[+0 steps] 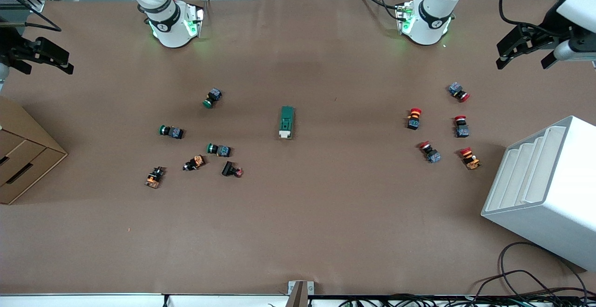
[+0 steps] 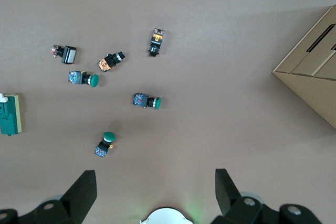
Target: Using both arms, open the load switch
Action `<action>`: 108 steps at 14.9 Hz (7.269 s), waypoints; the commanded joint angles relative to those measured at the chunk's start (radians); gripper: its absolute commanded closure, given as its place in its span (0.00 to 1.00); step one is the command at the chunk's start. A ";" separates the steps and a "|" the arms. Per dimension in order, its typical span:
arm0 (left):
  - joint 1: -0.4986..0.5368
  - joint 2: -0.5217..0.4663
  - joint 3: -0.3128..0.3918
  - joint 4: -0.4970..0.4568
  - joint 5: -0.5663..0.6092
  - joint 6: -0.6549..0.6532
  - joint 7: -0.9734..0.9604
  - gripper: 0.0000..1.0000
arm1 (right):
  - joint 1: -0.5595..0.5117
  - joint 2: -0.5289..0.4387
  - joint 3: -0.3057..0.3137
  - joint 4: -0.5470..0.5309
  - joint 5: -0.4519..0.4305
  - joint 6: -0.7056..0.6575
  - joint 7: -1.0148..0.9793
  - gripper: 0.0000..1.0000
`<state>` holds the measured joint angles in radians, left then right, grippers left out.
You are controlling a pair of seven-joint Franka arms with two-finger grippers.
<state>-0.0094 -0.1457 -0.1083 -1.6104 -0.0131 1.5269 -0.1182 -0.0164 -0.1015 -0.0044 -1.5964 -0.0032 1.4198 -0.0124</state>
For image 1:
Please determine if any grey metal bracket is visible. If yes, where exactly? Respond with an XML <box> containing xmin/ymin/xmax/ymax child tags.
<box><xmin>288</xmin><ymin>280</ymin><xmax>315</xmax><ymax>307</ymax></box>

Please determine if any black cable bundle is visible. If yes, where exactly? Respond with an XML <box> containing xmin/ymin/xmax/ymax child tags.
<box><xmin>338</xmin><ymin>293</ymin><xmax>596</xmax><ymax>307</ymax></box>

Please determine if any white stepped rack box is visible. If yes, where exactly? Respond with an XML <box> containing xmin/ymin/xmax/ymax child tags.
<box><xmin>481</xmin><ymin>115</ymin><xmax>596</xmax><ymax>273</ymax></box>

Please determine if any red emergency stop button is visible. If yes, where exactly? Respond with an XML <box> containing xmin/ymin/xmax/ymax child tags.
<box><xmin>454</xmin><ymin>115</ymin><xmax>470</xmax><ymax>138</ymax></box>
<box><xmin>448</xmin><ymin>82</ymin><xmax>471</xmax><ymax>102</ymax></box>
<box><xmin>418</xmin><ymin>141</ymin><xmax>442</xmax><ymax>164</ymax></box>

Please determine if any brown cardboard drawer box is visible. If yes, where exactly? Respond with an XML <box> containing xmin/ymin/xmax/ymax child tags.
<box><xmin>0</xmin><ymin>95</ymin><xmax>68</xmax><ymax>205</ymax></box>

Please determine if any red emergency button orange block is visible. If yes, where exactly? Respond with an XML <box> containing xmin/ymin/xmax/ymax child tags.
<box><xmin>406</xmin><ymin>108</ymin><xmax>423</xmax><ymax>130</ymax></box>
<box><xmin>459</xmin><ymin>147</ymin><xmax>481</xmax><ymax>171</ymax></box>

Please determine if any orange black selector switch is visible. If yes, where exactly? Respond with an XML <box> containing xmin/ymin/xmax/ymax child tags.
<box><xmin>183</xmin><ymin>155</ymin><xmax>206</xmax><ymax>171</ymax></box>
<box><xmin>144</xmin><ymin>166</ymin><xmax>166</xmax><ymax>189</ymax></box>

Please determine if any green load switch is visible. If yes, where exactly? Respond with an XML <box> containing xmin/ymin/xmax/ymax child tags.
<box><xmin>278</xmin><ymin>106</ymin><xmax>296</xmax><ymax>140</ymax></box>

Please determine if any black looped floor cable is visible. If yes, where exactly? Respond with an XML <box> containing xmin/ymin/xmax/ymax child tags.
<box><xmin>475</xmin><ymin>241</ymin><xmax>589</xmax><ymax>307</ymax></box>

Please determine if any black red selector switch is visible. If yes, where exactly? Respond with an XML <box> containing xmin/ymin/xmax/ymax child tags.
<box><xmin>221</xmin><ymin>160</ymin><xmax>244</xmax><ymax>178</ymax></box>

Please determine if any white table edge rail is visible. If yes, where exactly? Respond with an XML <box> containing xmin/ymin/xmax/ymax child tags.
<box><xmin>0</xmin><ymin>293</ymin><xmax>290</xmax><ymax>307</ymax></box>

